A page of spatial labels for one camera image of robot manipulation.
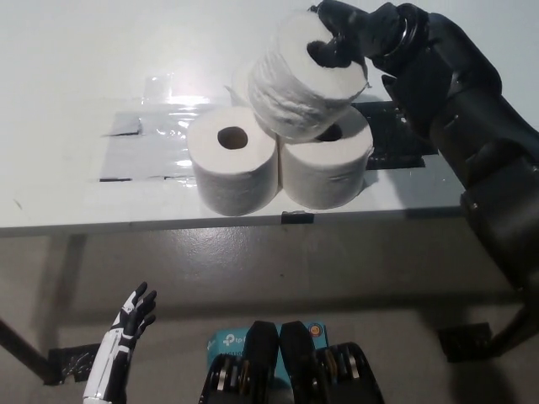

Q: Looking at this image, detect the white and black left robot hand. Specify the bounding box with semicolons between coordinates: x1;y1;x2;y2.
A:
83;281;159;404

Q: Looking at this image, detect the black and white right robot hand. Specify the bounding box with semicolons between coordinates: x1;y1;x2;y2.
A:
307;0;412;71

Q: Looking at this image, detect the smooth white toilet paper roll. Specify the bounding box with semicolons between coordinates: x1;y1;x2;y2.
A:
224;61;270;136
187;107;279;218
277;109;375;210

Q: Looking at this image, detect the black floor tape patch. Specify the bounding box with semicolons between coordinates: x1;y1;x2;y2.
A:
437;322;494;363
48;343;104;386

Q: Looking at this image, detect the black diagonal table leg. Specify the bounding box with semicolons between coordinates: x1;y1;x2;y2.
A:
0;315;54;386
490;302;539;359

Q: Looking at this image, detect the black tape patch on table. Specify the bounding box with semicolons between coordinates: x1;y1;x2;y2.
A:
353;102;441;172

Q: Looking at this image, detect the teal router box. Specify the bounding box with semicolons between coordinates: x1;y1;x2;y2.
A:
205;322;329;391

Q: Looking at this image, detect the small black tape strip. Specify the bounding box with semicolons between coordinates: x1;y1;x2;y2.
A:
280;210;315;226

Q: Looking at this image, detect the clear plastic sheet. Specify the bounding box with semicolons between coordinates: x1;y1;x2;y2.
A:
67;74;237;184

